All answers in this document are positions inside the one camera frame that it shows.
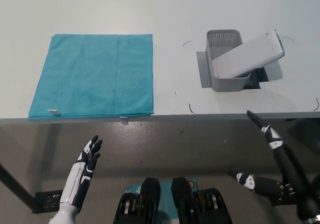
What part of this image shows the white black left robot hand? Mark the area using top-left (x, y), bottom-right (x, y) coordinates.
top-left (59, 134), bottom-right (104, 210)

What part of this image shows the teal microfibre cloth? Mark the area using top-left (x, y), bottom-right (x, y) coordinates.
top-left (27, 33), bottom-right (155, 121)

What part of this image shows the grey perforated plastic basket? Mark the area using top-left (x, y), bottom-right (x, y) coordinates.
top-left (205, 29), bottom-right (252, 93)

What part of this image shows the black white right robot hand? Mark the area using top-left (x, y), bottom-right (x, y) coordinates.
top-left (229, 110), bottom-right (315, 219)

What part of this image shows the black table foot plate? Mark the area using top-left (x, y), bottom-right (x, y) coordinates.
top-left (30, 188), bottom-right (65, 214)
top-left (271, 182), bottom-right (301, 207)

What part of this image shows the black table leg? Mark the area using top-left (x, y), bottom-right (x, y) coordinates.
top-left (0, 162), bottom-right (36, 210)
top-left (307, 170), bottom-right (320, 198)

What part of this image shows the white grey calculator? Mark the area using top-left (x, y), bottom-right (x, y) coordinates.
top-left (211, 28), bottom-right (286, 79)

